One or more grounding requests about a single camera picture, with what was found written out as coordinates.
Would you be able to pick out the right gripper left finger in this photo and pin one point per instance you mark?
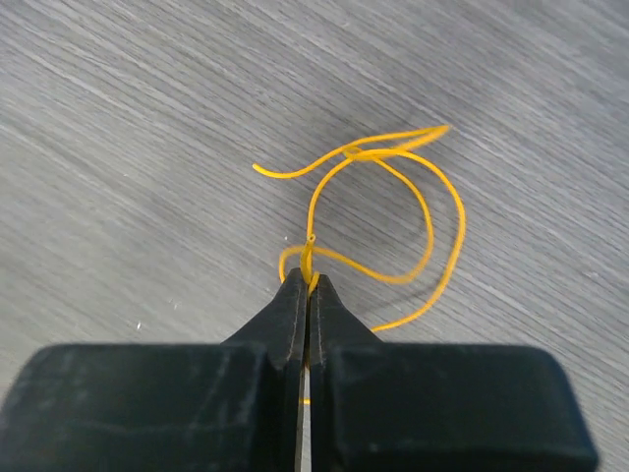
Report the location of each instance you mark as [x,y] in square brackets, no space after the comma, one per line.
[231,406]

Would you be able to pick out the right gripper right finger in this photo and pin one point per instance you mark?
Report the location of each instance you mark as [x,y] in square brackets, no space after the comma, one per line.
[390,406]

